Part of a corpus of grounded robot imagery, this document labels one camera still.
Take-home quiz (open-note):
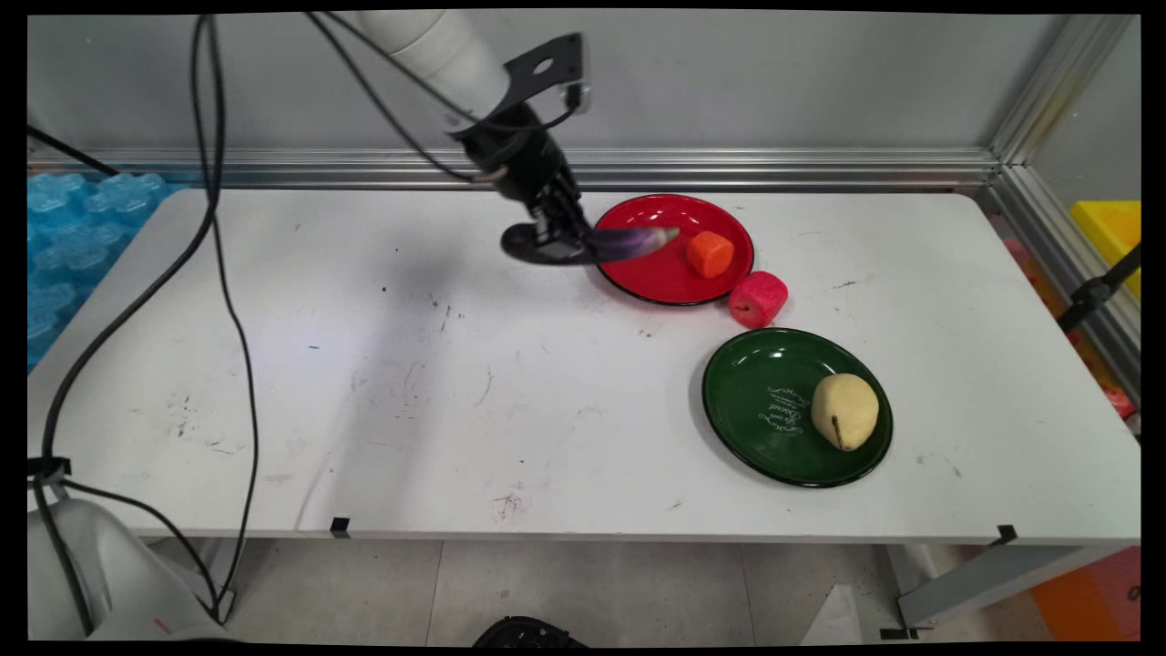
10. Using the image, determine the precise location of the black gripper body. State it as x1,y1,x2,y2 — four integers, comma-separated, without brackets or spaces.
454,100,582,217

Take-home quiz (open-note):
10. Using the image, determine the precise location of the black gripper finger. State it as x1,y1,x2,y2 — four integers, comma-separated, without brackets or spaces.
531,202,568,254
556,194,595,263

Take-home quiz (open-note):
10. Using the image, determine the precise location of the purple toy eggplant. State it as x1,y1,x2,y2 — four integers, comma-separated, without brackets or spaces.
557,225,681,266

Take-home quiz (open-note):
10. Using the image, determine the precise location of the red round plate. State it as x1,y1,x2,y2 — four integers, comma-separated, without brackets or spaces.
589,193,755,307

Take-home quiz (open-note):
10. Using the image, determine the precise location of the orange toy carrot piece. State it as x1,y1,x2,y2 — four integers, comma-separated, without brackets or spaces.
686,231,735,280

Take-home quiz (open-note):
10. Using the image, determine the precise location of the red toy apple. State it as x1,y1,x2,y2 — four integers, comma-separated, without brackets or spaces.
727,271,790,330

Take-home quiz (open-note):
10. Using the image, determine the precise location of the green round plate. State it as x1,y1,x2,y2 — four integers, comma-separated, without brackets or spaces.
701,327,895,489

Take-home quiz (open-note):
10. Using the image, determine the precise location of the yellow toy pear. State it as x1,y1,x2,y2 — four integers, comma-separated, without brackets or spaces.
810,373,881,453

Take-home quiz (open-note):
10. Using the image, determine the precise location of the black round floor object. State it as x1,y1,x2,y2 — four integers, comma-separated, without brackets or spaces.
472,616,588,648

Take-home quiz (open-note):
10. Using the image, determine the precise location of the blue bubble foam sheet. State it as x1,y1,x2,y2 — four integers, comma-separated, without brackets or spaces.
27,171,188,365

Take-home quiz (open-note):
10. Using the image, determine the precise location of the black stand clamp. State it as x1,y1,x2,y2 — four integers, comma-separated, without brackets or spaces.
1057,244,1141,334

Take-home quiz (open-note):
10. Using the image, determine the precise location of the yellow plastic box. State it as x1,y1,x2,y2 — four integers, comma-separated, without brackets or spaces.
1069,200,1141,302

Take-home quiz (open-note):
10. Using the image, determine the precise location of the white table leg with foot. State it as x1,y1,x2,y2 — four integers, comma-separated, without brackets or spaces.
879,544,1108,641

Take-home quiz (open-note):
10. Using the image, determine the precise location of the orange box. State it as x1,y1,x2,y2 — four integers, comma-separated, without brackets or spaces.
1028,545,1141,641

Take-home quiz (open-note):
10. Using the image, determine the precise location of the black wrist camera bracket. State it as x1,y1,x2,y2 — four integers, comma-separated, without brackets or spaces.
496,33,593,118

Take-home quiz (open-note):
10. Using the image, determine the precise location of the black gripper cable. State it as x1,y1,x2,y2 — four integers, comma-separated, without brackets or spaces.
305,11,584,183

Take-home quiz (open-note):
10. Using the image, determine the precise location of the horizontal aluminium frame rail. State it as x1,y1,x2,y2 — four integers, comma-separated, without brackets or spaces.
27,148,1003,192

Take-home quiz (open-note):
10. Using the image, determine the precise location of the long black cable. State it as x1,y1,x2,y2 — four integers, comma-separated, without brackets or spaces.
32,14,220,634
205,14,261,622

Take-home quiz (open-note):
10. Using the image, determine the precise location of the thin black cable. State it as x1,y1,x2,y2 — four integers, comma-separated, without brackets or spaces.
27,125,121,177

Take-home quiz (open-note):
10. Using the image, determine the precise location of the slanted aluminium frame rail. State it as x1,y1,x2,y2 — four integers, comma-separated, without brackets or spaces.
979,164,1141,406

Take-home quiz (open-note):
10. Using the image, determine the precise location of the black base cable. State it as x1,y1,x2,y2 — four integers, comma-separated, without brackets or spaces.
62,478,220,616

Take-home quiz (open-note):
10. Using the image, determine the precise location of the upright aluminium frame post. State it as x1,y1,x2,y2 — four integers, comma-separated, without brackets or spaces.
988,14,1135,167

